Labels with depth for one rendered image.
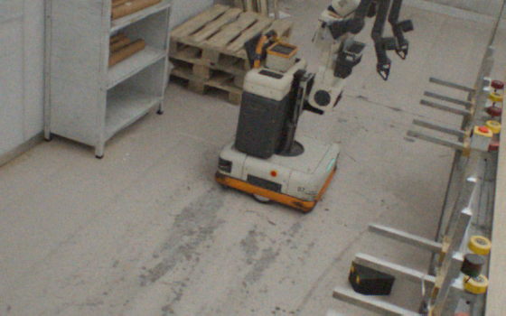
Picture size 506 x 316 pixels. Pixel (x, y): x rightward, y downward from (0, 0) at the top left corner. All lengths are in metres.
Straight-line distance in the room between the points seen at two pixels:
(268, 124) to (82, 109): 1.23
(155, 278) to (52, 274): 0.51
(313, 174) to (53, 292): 1.67
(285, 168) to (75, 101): 1.43
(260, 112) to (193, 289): 1.17
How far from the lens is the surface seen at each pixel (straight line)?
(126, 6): 4.43
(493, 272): 2.52
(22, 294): 3.44
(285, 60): 4.04
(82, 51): 4.31
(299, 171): 4.10
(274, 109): 3.98
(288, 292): 3.57
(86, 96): 4.40
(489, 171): 3.93
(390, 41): 3.72
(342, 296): 2.25
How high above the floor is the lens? 2.22
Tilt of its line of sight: 27 degrees down
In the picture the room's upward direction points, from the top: 10 degrees clockwise
